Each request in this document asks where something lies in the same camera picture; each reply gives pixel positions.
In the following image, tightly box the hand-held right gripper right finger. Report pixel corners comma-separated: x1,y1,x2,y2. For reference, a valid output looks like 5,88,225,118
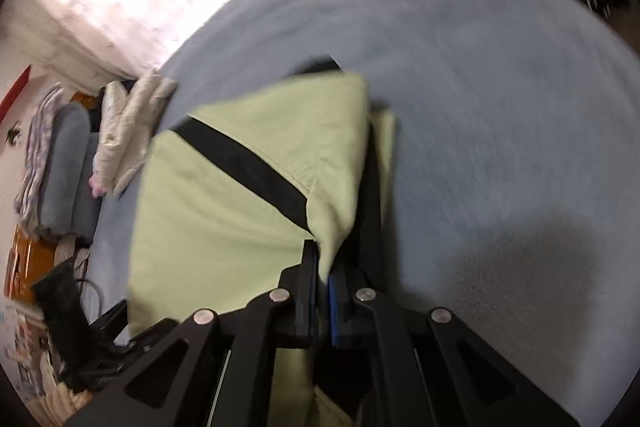
327,267,581,427

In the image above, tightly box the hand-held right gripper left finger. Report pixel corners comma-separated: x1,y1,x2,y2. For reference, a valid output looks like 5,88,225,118
65,239,321,427

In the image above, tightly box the green and black hooded jacket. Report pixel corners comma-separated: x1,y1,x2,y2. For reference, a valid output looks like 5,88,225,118
125,56,398,427

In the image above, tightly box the beige knit fringed cloth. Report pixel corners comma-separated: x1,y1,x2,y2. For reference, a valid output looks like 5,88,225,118
30,372,96,425

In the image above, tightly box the grey pillow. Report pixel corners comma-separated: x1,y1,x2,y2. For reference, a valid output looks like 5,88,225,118
37,102,93,233
72,132,104,244

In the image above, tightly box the purple floral blanket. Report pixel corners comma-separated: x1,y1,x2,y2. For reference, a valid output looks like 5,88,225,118
14,86,66,233

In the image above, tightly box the cream puffer jacket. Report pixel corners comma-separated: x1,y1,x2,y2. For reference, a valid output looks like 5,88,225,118
92,68,178,198

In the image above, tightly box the blue-grey fleece bed blanket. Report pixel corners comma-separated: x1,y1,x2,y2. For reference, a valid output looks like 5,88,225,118
80,0,640,423

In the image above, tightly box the red wall decoration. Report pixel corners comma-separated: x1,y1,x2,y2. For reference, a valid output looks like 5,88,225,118
0,64,33,122

